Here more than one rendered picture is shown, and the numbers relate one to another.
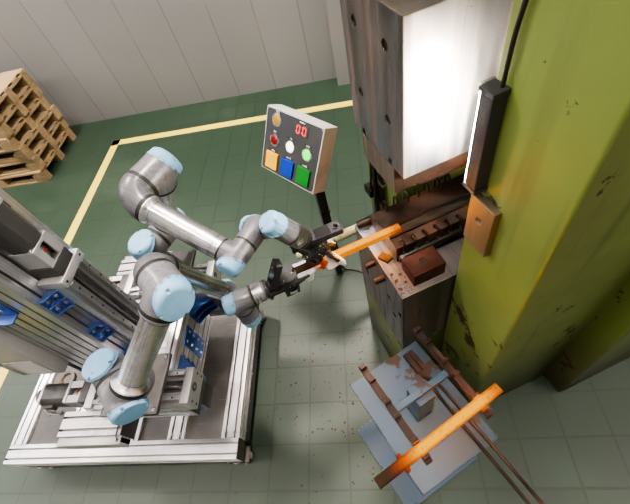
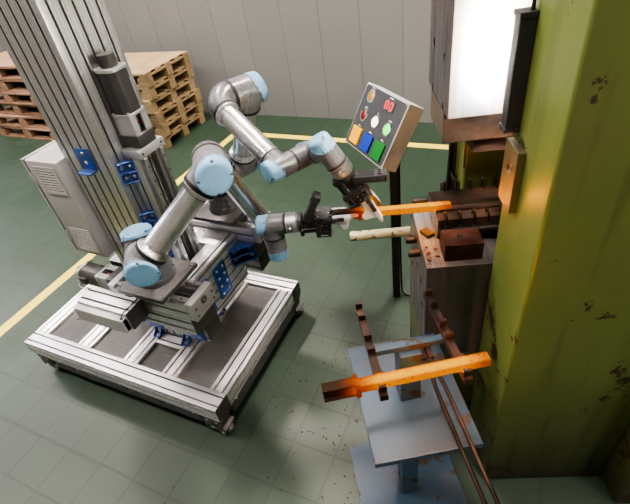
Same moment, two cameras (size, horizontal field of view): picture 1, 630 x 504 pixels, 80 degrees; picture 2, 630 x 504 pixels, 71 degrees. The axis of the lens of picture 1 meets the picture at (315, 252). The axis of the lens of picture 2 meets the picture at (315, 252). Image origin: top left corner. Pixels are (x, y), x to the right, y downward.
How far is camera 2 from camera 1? 56 cm
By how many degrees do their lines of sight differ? 17
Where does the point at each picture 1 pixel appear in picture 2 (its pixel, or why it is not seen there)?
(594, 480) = not seen: outside the picture
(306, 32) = not seen: hidden behind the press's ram
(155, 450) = (147, 377)
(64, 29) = (232, 26)
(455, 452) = (428, 440)
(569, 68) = not seen: outside the picture
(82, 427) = (99, 300)
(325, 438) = (312, 443)
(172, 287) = (216, 160)
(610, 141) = (588, 27)
